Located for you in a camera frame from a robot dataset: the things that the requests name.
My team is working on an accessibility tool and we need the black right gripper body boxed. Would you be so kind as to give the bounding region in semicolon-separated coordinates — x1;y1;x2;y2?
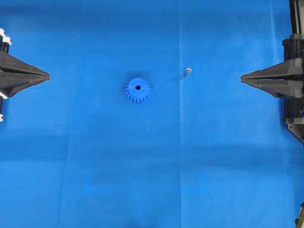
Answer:
282;33;304;143

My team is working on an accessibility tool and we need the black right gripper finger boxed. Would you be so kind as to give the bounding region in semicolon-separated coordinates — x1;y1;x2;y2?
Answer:
241;79;304;98
241;58;304;81

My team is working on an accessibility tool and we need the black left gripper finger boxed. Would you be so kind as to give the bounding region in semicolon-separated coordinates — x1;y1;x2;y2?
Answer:
0;51;50;77
0;71;50;98

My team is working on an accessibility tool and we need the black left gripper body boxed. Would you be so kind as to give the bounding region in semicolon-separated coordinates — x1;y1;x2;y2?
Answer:
0;28;12;122

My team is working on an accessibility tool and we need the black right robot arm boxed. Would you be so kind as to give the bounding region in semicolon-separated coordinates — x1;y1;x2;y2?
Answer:
241;0;304;143

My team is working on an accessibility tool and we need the small blue plastic gear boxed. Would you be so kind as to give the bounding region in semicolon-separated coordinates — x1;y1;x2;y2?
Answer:
125;77;151;104

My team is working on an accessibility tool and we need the blue table mat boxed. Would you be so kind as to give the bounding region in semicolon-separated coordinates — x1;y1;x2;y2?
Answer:
0;0;304;228

